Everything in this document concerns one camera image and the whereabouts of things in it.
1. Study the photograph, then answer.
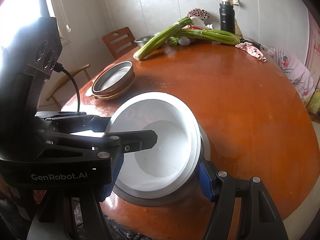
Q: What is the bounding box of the red noodle-print paper bowl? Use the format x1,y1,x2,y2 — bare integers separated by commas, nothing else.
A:
105,92,198,180

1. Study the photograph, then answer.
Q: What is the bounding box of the large stainless steel bowl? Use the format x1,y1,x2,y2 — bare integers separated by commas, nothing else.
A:
112,130,212,207

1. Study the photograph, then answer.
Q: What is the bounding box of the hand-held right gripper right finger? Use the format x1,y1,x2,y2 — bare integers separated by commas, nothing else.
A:
196,160,288,240

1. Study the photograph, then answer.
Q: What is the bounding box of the green celery bunch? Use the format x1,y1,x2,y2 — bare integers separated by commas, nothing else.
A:
133,16,195,60
172,29,241,46

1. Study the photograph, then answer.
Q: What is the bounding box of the window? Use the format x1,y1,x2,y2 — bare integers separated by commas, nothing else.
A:
0,0,70,45

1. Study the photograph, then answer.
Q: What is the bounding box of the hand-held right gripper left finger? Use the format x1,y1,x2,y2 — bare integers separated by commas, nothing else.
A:
27,152,125,240

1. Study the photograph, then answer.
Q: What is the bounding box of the small stainless steel bowl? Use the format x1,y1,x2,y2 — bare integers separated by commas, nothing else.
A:
134,35,155,48

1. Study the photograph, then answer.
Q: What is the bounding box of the dried flower bunch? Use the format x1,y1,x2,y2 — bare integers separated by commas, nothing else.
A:
187,8,209,19

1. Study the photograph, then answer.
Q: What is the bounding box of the white plastic bag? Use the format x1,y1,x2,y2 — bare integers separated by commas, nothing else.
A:
192,17,214,30

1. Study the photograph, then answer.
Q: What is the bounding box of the round metal pan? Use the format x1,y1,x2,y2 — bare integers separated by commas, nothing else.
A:
92,61,134,94

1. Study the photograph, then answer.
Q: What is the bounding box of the black cable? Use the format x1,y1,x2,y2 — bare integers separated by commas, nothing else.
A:
56,62,81,113

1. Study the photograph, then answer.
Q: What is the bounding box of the brown wooden slat chair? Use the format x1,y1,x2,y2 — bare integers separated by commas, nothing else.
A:
102,27,138,60

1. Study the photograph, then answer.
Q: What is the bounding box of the light wooden armchair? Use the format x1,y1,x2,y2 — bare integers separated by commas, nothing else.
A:
46,64,92,108

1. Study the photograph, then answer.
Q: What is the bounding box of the yellow shell-shaped plate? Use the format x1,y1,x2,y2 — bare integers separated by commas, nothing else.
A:
92,76,136,101

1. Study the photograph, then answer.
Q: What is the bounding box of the pink crumpled cloth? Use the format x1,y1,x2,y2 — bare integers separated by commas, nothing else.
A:
235,42,268,62

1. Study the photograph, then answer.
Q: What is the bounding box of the black thermos bottle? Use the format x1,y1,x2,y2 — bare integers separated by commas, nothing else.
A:
219,0,236,34

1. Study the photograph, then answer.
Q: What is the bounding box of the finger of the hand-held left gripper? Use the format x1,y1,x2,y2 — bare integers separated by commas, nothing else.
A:
35,111,113,132
37,129,158,156

